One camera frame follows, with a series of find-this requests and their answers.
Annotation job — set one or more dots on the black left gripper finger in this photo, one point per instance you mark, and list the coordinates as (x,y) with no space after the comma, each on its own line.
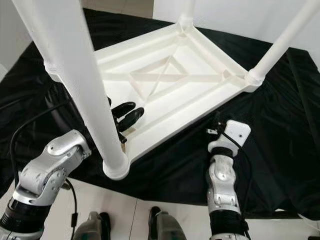
(124,109)
(131,120)

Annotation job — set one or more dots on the white plastic children table top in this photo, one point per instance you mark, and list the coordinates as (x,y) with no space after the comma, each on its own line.
(190,55)

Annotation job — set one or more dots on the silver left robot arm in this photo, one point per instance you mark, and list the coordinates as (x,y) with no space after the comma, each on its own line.
(50,165)

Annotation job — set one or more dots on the grey right robot foot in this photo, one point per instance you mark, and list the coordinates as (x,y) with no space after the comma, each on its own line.
(167,227)

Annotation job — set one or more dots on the grey robot foot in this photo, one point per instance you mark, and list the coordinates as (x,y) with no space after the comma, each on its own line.
(92,229)
(167,227)

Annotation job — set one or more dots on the grey left robot foot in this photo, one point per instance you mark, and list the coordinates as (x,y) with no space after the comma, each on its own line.
(92,229)

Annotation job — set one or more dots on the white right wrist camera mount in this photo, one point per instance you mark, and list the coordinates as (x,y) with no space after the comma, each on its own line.
(237,131)

